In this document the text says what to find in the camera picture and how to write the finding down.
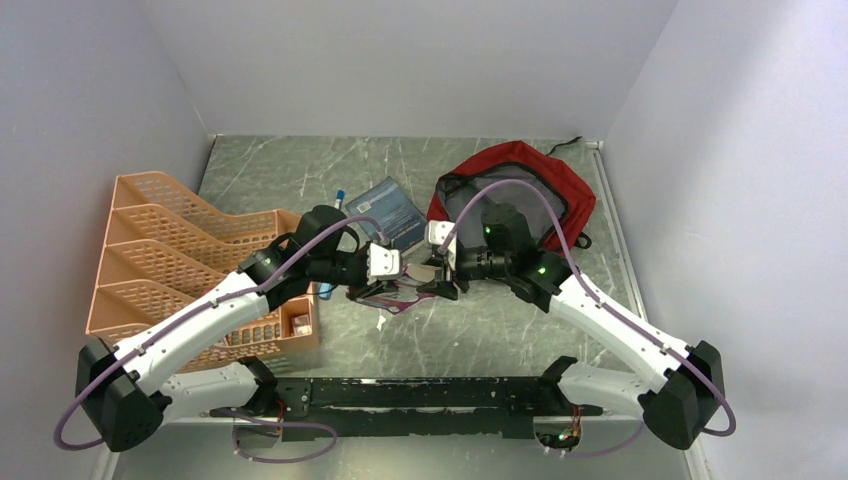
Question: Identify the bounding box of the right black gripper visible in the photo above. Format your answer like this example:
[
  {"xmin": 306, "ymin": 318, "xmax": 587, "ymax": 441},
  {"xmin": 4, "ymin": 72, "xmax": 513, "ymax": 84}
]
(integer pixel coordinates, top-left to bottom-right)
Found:
[{"xmin": 416, "ymin": 242, "xmax": 512, "ymax": 300}]

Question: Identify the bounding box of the purple sticker book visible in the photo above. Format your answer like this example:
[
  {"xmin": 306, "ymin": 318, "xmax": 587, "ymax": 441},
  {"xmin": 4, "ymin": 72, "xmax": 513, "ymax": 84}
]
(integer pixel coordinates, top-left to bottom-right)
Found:
[{"xmin": 345, "ymin": 264, "xmax": 439, "ymax": 315}]

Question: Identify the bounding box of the dark blue notebook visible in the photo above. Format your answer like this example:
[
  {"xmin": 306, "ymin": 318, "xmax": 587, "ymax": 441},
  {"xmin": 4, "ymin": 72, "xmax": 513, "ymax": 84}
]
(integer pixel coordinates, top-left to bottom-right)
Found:
[{"xmin": 344, "ymin": 176, "xmax": 426, "ymax": 253}]

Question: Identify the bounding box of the red student backpack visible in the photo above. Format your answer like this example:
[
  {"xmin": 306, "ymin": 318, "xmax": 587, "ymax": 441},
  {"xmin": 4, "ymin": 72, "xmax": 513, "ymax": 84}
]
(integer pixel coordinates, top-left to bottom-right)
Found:
[{"xmin": 426, "ymin": 140, "xmax": 596, "ymax": 253}]

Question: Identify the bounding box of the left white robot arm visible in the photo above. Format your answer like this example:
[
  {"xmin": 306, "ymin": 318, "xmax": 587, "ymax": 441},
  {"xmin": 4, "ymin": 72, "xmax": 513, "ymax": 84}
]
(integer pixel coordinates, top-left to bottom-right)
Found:
[{"xmin": 53, "ymin": 205, "xmax": 378, "ymax": 452}]

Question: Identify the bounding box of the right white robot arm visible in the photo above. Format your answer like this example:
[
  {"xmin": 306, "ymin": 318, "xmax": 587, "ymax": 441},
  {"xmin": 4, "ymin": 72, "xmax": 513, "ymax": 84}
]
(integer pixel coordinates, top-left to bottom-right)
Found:
[{"xmin": 447, "ymin": 204, "xmax": 725, "ymax": 450}]

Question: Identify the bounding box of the blue utility knife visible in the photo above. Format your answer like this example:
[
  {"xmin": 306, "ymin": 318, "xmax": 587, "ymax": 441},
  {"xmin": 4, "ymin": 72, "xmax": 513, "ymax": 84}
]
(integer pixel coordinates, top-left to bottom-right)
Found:
[{"xmin": 317, "ymin": 283, "xmax": 336, "ymax": 300}]

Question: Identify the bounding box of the small pink box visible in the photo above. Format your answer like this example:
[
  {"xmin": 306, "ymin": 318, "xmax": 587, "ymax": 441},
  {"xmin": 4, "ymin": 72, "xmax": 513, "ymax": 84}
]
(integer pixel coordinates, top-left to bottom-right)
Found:
[{"xmin": 290, "ymin": 315, "xmax": 313, "ymax": 336}]

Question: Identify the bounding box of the blue tipped white marker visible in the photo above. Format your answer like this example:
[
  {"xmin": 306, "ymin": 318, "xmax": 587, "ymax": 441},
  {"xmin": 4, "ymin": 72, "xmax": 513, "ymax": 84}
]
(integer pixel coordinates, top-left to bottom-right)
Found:
[{"xmin": 334, "ymin": 190, "xmax": 345, "ymax": 210}]

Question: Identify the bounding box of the orange plastic file organizer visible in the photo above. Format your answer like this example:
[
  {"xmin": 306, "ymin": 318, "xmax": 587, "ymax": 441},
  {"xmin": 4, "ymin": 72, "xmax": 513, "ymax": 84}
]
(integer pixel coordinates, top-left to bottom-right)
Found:
[{"xmin": 85, "ymin": 171, "xmax": 300, "ymax": 344}]

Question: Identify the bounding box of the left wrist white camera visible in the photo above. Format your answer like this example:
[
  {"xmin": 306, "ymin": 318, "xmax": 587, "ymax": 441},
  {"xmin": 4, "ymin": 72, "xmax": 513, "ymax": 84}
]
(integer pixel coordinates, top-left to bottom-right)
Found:
[{"xmin": 367, "ymin": 242, "xmax": 404, "ymax": 282}]

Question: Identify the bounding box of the wrist white camera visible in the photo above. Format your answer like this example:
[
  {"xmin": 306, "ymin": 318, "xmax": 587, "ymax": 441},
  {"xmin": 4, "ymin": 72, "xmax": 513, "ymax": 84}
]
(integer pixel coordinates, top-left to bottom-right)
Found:
[
  {"xmin": 425, "ymin": 220, "xmax": 457, "ymax": 269},
  {"xmin": 367, "ymin": 242, "xmax": 404, "ymax": 282}
]

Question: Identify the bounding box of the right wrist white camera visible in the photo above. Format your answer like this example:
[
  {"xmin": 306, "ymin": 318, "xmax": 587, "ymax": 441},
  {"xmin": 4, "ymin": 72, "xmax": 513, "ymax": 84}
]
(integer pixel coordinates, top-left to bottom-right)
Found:
[{"xmin": 425, "ymin": 220, "xmax": 457, "ymax": 269}]

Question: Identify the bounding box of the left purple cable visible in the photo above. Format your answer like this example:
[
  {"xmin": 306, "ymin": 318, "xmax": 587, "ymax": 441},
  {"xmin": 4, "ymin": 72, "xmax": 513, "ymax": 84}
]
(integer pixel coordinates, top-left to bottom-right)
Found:
[{"xmin": 52, "ymin": 213, "xmax": 392, "ymax": 464}]

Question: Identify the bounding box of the purple cable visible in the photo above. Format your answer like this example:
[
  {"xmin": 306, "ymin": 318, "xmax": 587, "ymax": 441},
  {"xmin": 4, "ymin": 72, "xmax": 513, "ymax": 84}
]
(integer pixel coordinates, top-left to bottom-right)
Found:
[
  {"xmin": 437, "ymin": 178, "xmax": 738, "ymax": 460},
  {"xmin": 52, "ymin": 213, "xmax": 392, "ymax": 464}
]

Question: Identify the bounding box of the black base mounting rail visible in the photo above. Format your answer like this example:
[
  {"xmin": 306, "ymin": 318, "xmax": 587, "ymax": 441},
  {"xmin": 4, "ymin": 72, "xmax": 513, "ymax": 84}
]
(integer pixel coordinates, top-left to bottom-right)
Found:
[{"xmin": 236, "ymin": 376, "xmax": 602, "ymax": 441}]

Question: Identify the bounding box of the aluminium frame rail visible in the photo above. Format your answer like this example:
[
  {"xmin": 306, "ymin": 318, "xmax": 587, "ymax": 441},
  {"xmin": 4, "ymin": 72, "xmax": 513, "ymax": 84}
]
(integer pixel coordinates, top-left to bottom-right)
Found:
[{"xmin": 91, "ymin": 376, "xmax": 713, "ymax": 480}]

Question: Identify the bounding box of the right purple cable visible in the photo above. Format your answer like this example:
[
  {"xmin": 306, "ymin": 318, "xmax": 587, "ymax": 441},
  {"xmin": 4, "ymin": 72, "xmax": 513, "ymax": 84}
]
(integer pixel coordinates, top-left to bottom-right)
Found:
[{"xmin": 437, "ymin": 178, "xmax": 738, "ymax": 460}]

